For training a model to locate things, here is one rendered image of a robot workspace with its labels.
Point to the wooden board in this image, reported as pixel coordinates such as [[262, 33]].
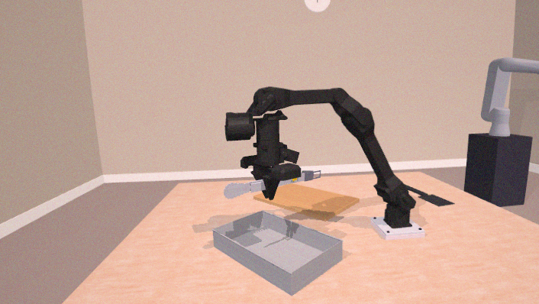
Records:
[[309, 201]]

